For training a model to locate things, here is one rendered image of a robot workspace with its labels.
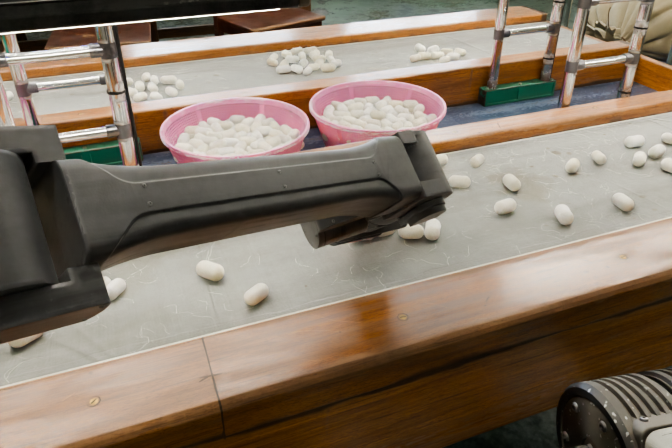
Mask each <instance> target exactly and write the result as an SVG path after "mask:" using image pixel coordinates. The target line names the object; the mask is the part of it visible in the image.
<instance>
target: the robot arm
mask: <svg viewBox="0 0 672 448"><path fill-rule="evenodd" d="M452 193H453V191H452V189H451V186H450V184H449V182H448V180H447V178H446V175H445V173H444V171H443V169H442V167H441V165H440V162H439V160H438V158H437V156H436V154H435V151H434V149H433V147H432V145H431V143H430V140H429V138H428V136H427V134H426V132H425V131H423V130H419V131H413V130H405V131H401V132H397V133H395V134H394V135H392V136H389V137H376V138H374V139H372V140H370V141H369V142H367V143H365V144H362V145H359V146H356V147H352V148H347V149H339V150H327V151H316V152H305V153H293V154H282V155H271V156H259V157H248V158H237V159H225V160H214V161H203V162H191V163H180V164H169V165H156V166H117V165H105V164H96V163H89V162H87V161H84V160H81V159H67V160H66V157H65V153H64V150H63V147H62V144H61V141H60V137H59V134H58V131H57V128H56V125H32V126H0V344H3V343H7V342H11V341H14V340H18V339H22V338H25V337H29V336H33V335H36V334H40V333H44V332H47V331H51V330H55V329H58V328H62V327H66V326H69V325H73V324H77V323H80V322H84V321H87V320H88V319H90V318H92V317H94V316H96V315H97V314H99V313H101V312H102V311H104V310H105V309H106V308H107V307H108V306H109V305H110V304H111V300H110V297H109V294H108V291H107V288H106V284H105V281H104V278H103V275H102V272H101V271H104V270H106V269H108V268H111V267H113V266H116V265H119V264H121V263H124V262H127V261H130V260H133V259H136V258H140V257H144V256H148V255H152V254H156V253H161V252H166V251H171V250H176V249H181V248H185V247H190V246H195V245H200V244H205V243H210V242H214V241H219V240H224V239H229V238H234V237H239V236H243V235H248V234H253V233H258V232H263V231H268V230H272V229H277V228H282V227H287V226H292V225H296V224H301V227H302V230H303V232H304V235H305V237H306V239H307V241H308V242H309V244H310V245H311V246H312V247H313V248H314V249H318V248H321V247H324V246H327V245H330V246H338V245H342V244H346V243H352V242H356V241H361V240H363V239H368V238H373V237H377V236H379V235H381V234H382V233H384V232H388V231H393V230H397V229H402V228H404V227H406V226H407V224H409V226H410V227H412V226H415V225H417V224H420V223H423V222H426V221H428V220H431V219H434V218H437V217H438V216H440V215H441V214H442V213H444V212H445V211H446V210H447V209H446V207H445V204H446V203H445V201H444V199H446V198H447V197H449V196H450V195H451V194H452Z"/></svg>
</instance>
